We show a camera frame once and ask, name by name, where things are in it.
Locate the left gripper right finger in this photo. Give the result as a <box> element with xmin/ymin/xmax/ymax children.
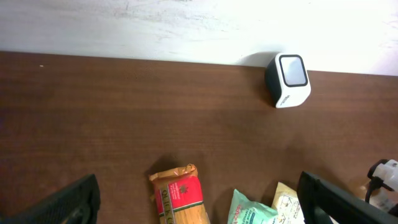
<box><xmin>297</xmin><ymin>171</ymin><xmax>397</xmax><ymax>224</ymax></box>

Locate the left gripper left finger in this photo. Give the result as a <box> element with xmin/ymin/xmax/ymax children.
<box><xmin>1</xmin><ymin>174</ymin><xmax>101</xmax><ymax>224</ymax></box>

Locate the yellow white snack bag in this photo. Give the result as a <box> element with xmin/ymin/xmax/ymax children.
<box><xmin>271</xmin><ymin>182</ymin><xmax>340</xmax><ymax>224</ymax></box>

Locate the light blue wipes packet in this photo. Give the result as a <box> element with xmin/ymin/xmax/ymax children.
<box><xmin>227</xmin><ymin>189</ymin><xmax>278</xmax><ymax>224</ymax></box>

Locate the red spaghetti pasta packet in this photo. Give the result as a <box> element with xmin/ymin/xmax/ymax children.
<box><xmin>149</xmin><ymin>164</ymin><xmax>210</xmax><ymax>224</ymax></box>

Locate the white barcode scanner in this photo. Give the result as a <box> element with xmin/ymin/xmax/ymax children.
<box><xmin>264</xmin><ymin>53</ymin><xmax>311</xmax><ymax>108</ymax></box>

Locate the right black camera cable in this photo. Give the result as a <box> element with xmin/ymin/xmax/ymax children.
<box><xmin>364</xmin><ymin>177</ymin><xmax>394</xmax><ymax>203</ymax></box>

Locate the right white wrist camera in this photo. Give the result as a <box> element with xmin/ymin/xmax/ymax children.
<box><xmin>364</xmin><ymin>159</ymin><xmax>397</xmax><ymax>216</ymax></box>

